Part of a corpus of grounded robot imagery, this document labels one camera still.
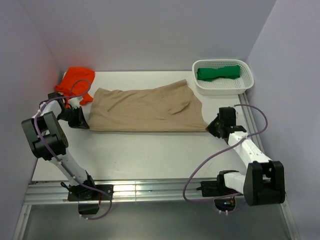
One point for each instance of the beige t-shirt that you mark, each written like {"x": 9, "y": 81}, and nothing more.
{"x": 170, "y": 108}

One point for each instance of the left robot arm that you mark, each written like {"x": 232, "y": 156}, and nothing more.
{"x": 48, "y": 141}

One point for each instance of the white plastic basket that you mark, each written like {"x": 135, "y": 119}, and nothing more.
{"x": 223, "y": 86}

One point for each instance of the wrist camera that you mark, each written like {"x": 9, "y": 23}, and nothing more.
{"x": 74, "y": 102}
{"x": 236, "y": 112}

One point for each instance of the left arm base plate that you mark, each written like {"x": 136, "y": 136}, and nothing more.
{"x": 79, "y": 193}

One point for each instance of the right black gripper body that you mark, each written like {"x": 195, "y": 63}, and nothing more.
{"x": 221, "y": 123}

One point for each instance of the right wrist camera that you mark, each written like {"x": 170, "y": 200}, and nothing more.
{"x": 236, "y": 112}

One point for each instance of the aluminium rail frame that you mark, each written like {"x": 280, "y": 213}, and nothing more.
{"x": 52, "y": 193}

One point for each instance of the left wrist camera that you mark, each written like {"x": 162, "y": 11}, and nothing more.
{"x": 74, "y": 102}

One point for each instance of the rolled green t-shirt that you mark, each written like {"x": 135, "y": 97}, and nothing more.
{"x": 210, "y": 74}

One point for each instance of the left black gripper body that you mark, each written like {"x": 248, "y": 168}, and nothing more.
{"x": 71, "y": 115}

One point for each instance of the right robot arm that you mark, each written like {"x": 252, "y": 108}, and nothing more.
{"x": 264, "y": 180}

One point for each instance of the orange t-shirt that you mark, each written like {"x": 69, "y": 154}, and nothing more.
{"x": 76, "y": 81}

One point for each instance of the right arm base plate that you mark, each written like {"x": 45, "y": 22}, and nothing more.
{"x": 212, "y": 188}

